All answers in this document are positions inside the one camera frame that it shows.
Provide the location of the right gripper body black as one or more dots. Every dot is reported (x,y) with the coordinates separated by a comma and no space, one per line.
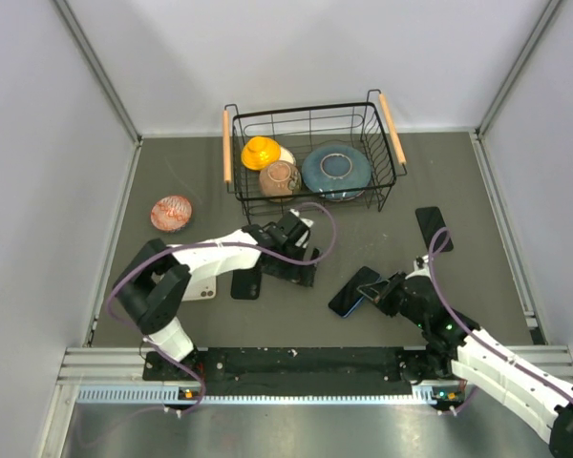
(393,300)

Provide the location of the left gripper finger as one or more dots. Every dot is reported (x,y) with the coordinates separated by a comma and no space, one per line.
(305,274)
(281,270)

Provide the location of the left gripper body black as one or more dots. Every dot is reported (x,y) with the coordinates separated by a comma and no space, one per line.
(294,251)

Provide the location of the blue smartphone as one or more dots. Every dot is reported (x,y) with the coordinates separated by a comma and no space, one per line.
(349,297)

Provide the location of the black phone case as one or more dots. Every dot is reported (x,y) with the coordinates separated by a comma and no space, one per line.
(246,284)

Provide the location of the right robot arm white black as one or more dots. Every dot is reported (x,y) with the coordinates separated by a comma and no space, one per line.
(467,351)

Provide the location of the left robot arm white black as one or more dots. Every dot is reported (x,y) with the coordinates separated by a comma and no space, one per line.
(152,287)

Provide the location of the brown ceramic bowl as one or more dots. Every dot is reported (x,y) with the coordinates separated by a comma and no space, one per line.
(280,180)

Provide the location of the black smartphone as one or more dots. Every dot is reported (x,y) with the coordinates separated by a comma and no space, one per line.
(431,224)

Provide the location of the blue ceramic plate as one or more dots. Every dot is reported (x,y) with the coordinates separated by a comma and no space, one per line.
(336,172)

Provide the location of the white bowl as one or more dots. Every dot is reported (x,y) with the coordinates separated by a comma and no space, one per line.
(287,156)

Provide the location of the yellow bowl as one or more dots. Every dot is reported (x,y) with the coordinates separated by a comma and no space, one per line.
(260,151)

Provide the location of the red patterned bowl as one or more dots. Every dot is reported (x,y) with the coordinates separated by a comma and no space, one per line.
(171,214)

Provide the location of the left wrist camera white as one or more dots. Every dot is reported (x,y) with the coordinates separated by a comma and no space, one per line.
(307,222)

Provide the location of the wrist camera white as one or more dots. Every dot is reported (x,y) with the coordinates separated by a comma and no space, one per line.
(307,222)
(421,267)

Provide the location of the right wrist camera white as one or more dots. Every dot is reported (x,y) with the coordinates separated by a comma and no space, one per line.
(421,267)

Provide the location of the black wire dish basket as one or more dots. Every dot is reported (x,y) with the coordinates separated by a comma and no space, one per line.
(364,125)

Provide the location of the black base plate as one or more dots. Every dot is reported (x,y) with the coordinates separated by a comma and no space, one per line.
(395,363)

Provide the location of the slotted cable duct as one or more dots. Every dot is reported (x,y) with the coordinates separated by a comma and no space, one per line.
(173,395)

